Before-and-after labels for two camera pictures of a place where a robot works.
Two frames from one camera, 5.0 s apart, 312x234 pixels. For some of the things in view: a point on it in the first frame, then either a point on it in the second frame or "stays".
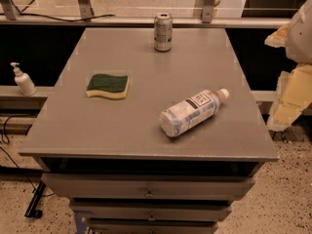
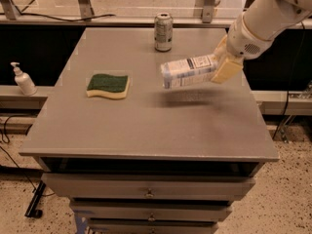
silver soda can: (163, 32) stays
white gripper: (300, 36) to (244, 40)
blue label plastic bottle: (189, 113) to (189, 70)
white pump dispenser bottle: (23, 81) stays
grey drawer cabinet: (123, 175) stays
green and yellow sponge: (110, 86) stays
